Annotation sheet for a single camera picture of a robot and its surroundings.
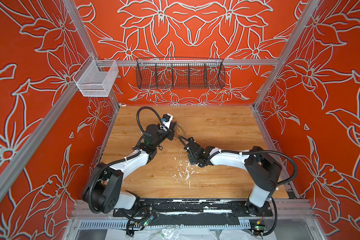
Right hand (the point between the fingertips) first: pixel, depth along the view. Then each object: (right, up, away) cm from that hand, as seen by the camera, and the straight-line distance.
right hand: (190, 155), depth 91 cm
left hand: (-10, +21, -9) cm, 25 cm away
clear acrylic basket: (-60, +49, +2) cm, 77 cm away
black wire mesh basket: (-7, +53, +7) cm, 54 cm away
